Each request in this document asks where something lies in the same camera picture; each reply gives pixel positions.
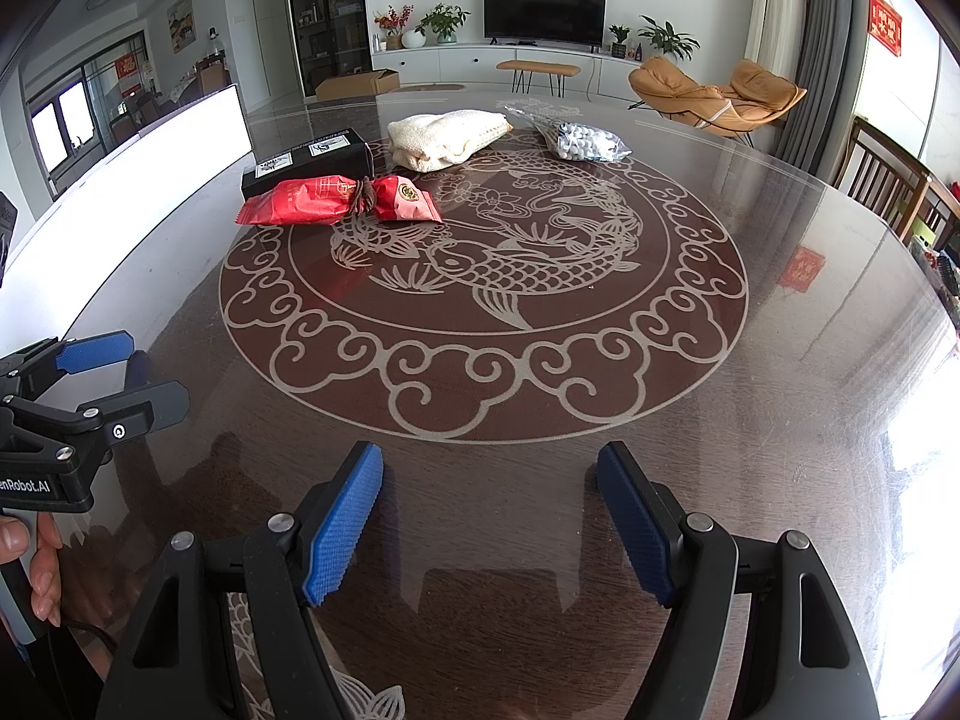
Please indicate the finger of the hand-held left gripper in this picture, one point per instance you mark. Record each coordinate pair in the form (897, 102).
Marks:
(94, 351)
(142, 409)

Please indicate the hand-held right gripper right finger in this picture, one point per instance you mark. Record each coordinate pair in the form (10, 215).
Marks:
(637, 525)

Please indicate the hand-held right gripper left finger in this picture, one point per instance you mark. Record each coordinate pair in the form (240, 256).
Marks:
(345, 525)

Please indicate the person's left hand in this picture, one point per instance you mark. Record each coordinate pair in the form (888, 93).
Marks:
(45, 585)

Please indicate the white board panel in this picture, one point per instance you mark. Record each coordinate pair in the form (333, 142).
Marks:
(150, 157)

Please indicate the glass sliding door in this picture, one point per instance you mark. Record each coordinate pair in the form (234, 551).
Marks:
(75, 112)

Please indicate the red foil packet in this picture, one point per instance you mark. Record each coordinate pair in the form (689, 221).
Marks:
(300, 199)

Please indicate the red door decoration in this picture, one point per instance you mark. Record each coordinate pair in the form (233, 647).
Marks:
(126, 65)

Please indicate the background dining table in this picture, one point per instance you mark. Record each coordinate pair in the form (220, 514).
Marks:
(199, 82)

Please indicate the black cardboard box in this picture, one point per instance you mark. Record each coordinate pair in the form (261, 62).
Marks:
(330, 146)

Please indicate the brown cardboard box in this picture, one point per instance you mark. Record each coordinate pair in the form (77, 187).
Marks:
(356, 86)

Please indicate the bag of white beads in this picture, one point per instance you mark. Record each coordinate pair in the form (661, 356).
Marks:
(585, 142)

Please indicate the pile of household clutter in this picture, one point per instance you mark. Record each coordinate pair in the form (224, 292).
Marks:
(943, 277)

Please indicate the folded cream knit cloth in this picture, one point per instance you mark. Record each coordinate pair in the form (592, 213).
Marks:
(442, 136)

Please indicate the dark display cabinet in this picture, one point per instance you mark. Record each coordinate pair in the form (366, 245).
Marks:
(326, 15)

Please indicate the wooden chair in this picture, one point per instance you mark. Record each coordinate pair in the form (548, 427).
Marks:
(862, 165)
(945, 206)

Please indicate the orange lounge chair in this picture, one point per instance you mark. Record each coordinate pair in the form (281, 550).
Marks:
(675, 94)

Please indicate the red flower arrangement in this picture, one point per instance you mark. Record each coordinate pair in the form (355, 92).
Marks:
(391, 24)

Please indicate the white round vase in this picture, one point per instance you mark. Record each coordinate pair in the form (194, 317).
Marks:
(413, 39)

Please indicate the white television cabinet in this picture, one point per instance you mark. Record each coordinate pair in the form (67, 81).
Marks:
(450, 60)

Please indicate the wooden bench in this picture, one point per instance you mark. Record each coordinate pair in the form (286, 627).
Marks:
(536, 67)

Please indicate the bushy green potted plant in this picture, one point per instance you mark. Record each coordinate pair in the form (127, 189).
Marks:
(442, 21)

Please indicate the small potted plant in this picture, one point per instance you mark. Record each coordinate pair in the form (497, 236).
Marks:
(619, 41)

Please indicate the broad leaf potted plant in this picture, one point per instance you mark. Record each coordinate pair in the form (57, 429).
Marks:
(667, 36)

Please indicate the grey curtain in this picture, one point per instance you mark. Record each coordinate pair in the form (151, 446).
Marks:
(821, 52)

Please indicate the black television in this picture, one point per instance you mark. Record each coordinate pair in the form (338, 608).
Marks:
(544, 13)

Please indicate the cloth covered floor air conditioner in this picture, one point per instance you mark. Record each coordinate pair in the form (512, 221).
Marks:
(780, 15)

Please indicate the framed wall painting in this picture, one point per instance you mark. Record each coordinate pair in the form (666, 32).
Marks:
(179, 21)

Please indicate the red wall hanging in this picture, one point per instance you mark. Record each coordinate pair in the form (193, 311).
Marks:
(885, 22)

